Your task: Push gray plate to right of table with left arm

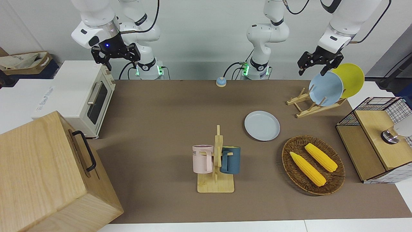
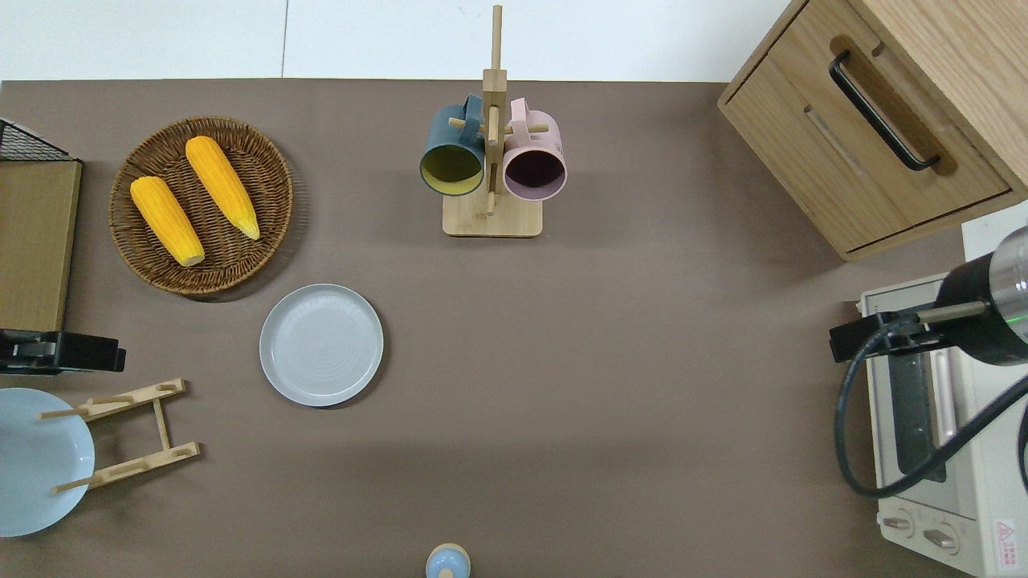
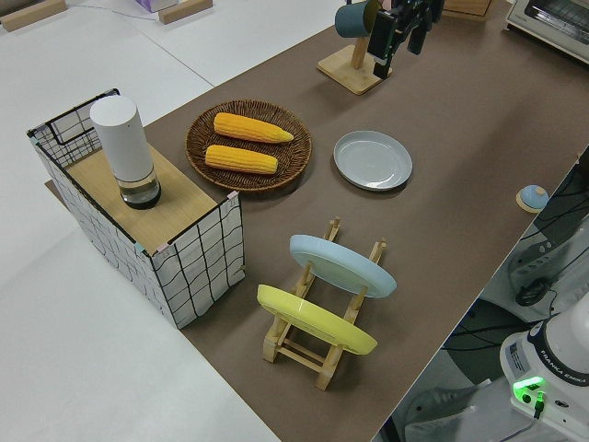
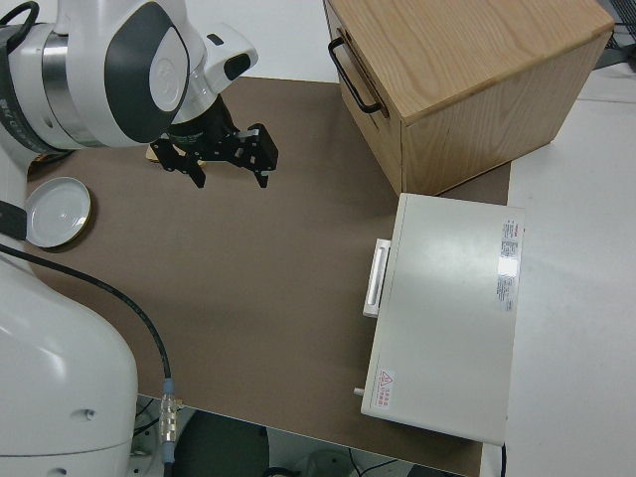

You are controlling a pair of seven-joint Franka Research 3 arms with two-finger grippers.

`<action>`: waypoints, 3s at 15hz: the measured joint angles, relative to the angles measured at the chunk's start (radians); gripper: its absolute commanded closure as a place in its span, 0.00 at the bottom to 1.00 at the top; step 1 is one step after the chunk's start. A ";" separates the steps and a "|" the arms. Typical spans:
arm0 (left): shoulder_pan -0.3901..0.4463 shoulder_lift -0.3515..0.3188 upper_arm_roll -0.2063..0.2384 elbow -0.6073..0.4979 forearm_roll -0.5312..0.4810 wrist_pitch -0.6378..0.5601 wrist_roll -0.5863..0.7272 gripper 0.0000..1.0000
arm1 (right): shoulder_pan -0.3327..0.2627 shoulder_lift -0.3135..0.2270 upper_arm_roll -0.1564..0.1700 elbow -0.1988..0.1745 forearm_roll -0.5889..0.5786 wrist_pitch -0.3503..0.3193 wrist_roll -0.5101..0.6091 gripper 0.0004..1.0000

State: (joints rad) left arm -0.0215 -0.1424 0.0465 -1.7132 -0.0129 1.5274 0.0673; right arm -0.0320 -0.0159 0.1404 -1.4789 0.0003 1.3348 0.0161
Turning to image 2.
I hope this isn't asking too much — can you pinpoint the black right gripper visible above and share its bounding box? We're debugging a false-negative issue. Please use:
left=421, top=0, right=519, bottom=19
left=830, top=311, right=939, bottom=364

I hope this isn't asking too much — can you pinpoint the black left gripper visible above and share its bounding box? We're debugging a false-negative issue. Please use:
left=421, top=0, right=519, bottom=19
left=0, top=329, right=127, bottom=376

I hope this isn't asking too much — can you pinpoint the gray round plate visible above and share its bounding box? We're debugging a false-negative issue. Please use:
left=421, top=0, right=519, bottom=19
left=259, top=283, right=385, bottom=408

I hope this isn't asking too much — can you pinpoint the wooden plate rack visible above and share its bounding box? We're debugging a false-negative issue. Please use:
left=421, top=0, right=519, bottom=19
left=38, top=378, right=201, bottom=495

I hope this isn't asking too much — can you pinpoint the light blue plate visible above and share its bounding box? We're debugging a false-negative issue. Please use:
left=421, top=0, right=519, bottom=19
left=0, top=388, right=96, bottom=538

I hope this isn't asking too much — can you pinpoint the yellow corn cob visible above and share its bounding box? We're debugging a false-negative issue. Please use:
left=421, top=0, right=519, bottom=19
left=185, top=136, right=262, bottom=241
left=130, top=176, right=206, bottom=267

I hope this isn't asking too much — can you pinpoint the wooden drawer cabinet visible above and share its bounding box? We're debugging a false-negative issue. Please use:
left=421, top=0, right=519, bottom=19
left=717, top=0, right=1028, bottom=262

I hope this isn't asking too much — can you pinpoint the brown wicker basket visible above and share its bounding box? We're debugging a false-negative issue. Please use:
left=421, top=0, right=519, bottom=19
left=108, top=117, right=295, bottom=296

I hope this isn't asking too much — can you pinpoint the white toaster oven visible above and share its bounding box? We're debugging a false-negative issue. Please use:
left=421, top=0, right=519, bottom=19
left=855, top=273, right=1028, bottom=578

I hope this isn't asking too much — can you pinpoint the pink mug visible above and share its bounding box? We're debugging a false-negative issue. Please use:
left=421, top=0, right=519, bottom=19
left=503, top=97, right=568, bottom=201

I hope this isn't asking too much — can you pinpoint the wooden mug tree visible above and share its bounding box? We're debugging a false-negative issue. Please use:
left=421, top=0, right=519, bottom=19
left=443, top=4, right=551, bottom=238

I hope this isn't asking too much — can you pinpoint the blue call bell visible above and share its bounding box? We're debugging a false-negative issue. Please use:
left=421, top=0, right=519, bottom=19
left=426, top=543, right=471, bottom=578

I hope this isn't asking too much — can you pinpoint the dark teal mug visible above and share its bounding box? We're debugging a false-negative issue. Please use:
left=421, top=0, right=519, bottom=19
left=419, top=95, right=487, bottom=197

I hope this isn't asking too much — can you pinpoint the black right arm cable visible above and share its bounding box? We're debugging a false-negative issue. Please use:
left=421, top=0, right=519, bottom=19
left=834, top=301, right=1028, bottom=499

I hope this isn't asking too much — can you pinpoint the black wire shelf wooden board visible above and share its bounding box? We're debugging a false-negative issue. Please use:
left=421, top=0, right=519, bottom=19
left=0, top=118, right=83, bottom=332

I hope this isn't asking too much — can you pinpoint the black cabinet handle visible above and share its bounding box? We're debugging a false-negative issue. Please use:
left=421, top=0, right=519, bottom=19
left=830, top=51, right=941, bottom=172

